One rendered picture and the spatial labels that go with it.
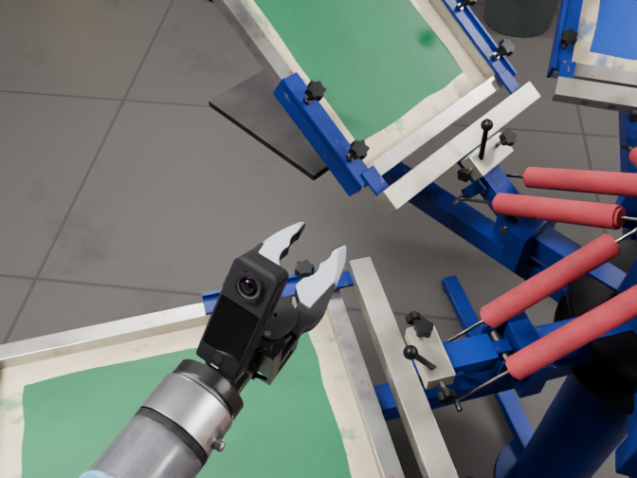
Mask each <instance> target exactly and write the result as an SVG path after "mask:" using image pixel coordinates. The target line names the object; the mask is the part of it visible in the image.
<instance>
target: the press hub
mask: <svg viewBox="0 0 637 478"><path fill-rule="evenodd" d="M617 245H618V246H619V247H620V249H621V250H620V251H619V252H620V255H618V256H617V257H615V258H613V259H612V260H610V261H608V263H610V264H612V265H613V266H615V267H617V268H619V269H620V270H622V271H624V272H625V273H626V274H627V275H626V277H625V279H624V280H623V282H622V283H621V285H620V286H619V288H618V291H617V292H616V291H615V290H613V289H611V288H610V287H608V286H607V285H605V284H603V283H601V282H600V281H598V280H597V279H595V278H593V277H592V276H591V275H590V274H586V275H585V276H583V277H581V278H579V279H578V280H576V281H574V282H573V283H571V284H569V285H568V290H567V297H566V296H563V295H562V297H561V299H560V300H559V302H558V304H557V307H556V310H555V317H554V322H559V321H563V320H567V319H571V318H575V317H580V316H582V315H583V314H585V313H587V312H589V311H591V310H592V309H594V308H595V307H597V306H598V305H600V304H602V303H605V302H606V301H608V300H610V299H612V298H613V297H615V296H617V295H619V294H621V293H622V292H624V291H626V290H628V289H629V288H631V287H633V286H635V285H637V240H631V241H621V242H620V243H618V244H617ZM627 323H628V325H629V326H630V327H631V328H632V329H633V330H632V331H628V332H625V333H621V334H617V335H612V336H608V337H604V338H601V339H597V340H593V341H591V342H589V343H588V344H587V347H588V348H589V349H590V350H591V351H592V353H593V354H594V355H595V356H596V357H598V358H599V359H600V361H597V362H592V363H588V364H584V365H580V366H576V367H574V368H573V369H572V373H573V374H572V375H568V376H567V377H566V379H565V381H564V382H563V384H562V386H561V387H560V389H559V391H558V393H557V394H556V396H555V398H554V400H553V402H552V403H551V405H550V407H549V409H548V410H547V412H546V414H545V415H544V416H543V418H542V420H541V421H540V423H539V425H538V426H537V429H536V431H535V432H534V434H533V436H532V437H531V439H530V441H529V443H528V444H527V446H526V448H525V449H524V451H523V453H521V451H520V448H519V445H518V443H517V441H516V439H515V440H513V441H511V442H510V443H509V444H507V445H506V446H505V447H504V448H503V450H502V451H501V452H500V455H499V457H498V459H497V462H496V466H495V478H592V476H593V475H594V474H595V473H596V472H597V471H598V469H599V468H600V467H601V466H602V465H603V463H604V462H605V461H606V460H607V459H608V457H609V456H610V455H611V454H612V452H613V451H614V450H615V449H616V448H617V447H618V445H619V444H620V443H621V442H622V441H623V439H624V438H625V437H626V436H627V435H628V423H627V414H632V413H633V412H634V396H633V383H635V384H637V317H635V318H634V319H632V320H630V321H628V322H627Z"/></svg>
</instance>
